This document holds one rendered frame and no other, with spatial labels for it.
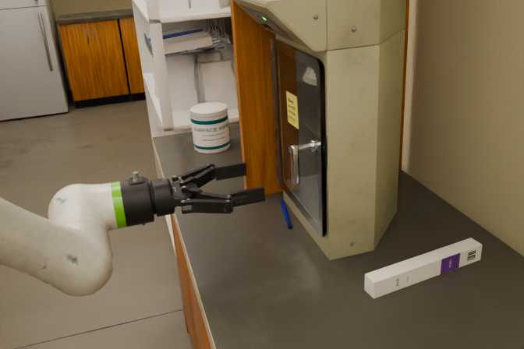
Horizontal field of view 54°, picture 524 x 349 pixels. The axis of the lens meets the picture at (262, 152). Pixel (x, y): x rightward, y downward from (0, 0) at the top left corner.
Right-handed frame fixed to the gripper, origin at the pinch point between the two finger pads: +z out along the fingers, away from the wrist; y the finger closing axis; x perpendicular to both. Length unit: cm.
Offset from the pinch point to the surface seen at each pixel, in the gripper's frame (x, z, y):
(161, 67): -3, -5, 110
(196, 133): 13, 0, 72
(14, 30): 20, -110, 483
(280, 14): -34.5, 6.3, -5.9
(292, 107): -10.8, 14.4, 12.3
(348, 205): 7.0, 20.2, -5.9
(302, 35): -30.3, 10.6, -6.0
